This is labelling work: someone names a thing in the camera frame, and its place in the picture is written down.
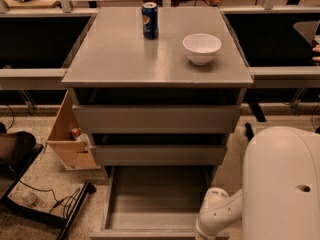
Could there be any clear plastic bottle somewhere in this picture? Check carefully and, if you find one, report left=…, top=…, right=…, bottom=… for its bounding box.
left=22, top=192, right=41, bottom=208

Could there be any white ceramic bowl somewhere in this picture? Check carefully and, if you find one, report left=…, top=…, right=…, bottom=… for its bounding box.
left=183, top=33, right=222, bottom=65

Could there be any black stand left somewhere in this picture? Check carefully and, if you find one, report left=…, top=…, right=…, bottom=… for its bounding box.
left=0, top=144, right=96, bottom=240

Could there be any grey top drawer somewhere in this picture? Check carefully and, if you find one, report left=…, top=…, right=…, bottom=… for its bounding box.
left=70, top=87, right=244, bottom=134

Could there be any black cable on floor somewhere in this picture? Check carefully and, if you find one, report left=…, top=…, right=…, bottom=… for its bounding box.
left=18, top=179, right=83, bottom=218

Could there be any grey drawer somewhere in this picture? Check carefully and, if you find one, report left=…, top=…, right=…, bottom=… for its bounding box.
left=70, top=87, right=244, bottom=134
left=92, top=134, right=226, bottom=166
left=90, top=165, right=217, bottom=240

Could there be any grey middle drawer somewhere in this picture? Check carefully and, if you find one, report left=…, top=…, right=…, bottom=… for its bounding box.
left=92, top=134, right=226, bottom=166

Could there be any black table leg frame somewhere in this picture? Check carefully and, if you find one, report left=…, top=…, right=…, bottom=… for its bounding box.
left=245, top=123, right=254, bottom=140

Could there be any grey bottom drawer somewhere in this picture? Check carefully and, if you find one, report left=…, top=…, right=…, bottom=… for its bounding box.
left=90, top=165, right=217, bottom=240

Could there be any wooden side box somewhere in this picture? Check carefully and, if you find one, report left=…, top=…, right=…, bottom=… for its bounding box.
left=47, top=93, right=99, bottom=170

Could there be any grey drawer cabinet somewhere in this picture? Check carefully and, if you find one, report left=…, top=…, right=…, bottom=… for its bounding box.
left=61, top=6, right=254, bottom=192

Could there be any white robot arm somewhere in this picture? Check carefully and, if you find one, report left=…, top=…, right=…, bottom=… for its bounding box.
left=195, top=126, right=320, bottom=240

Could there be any blue Pepsi can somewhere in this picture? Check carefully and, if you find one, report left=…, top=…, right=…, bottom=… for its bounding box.
left=141, top=2, right=159, bottom=39

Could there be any snack packet in box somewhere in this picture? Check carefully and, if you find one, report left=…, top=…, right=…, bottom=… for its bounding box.
left=71, top=128, right=90, bottom=144

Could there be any brown leather bag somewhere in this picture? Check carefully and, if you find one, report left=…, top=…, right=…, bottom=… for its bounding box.
left=0, top=123, right=36, bottom=178

